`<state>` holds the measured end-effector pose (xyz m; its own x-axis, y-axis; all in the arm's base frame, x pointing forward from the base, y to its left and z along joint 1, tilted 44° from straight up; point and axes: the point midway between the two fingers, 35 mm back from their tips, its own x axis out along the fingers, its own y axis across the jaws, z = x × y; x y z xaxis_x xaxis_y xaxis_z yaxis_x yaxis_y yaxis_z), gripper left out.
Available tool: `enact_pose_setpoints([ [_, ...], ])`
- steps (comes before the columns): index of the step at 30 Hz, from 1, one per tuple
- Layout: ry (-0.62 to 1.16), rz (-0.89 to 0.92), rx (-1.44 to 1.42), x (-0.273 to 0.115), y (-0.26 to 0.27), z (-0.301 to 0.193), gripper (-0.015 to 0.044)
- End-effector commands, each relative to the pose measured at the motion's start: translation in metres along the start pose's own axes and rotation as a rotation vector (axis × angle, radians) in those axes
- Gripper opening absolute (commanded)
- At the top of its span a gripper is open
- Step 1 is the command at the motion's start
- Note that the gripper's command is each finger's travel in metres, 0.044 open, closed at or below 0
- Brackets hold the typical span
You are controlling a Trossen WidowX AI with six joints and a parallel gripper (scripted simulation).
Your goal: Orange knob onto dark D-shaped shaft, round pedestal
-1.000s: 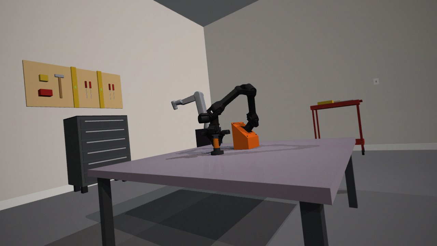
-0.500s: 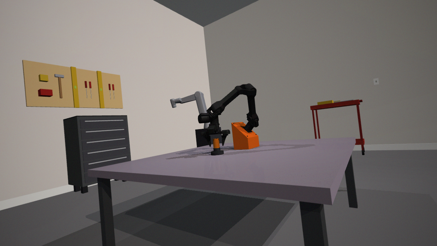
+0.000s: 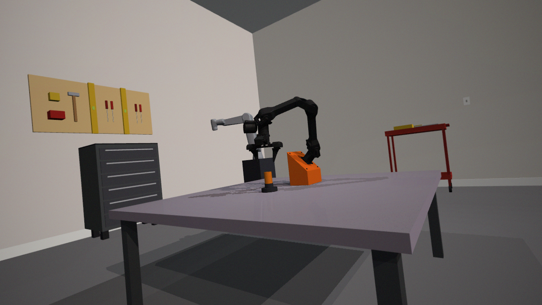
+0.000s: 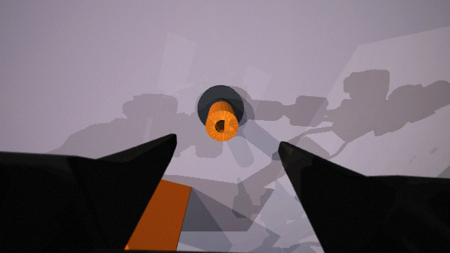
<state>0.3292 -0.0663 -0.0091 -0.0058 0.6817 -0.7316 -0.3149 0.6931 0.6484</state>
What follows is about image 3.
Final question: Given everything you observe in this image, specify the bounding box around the orange knob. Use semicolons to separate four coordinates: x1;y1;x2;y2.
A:
264;172;273;184

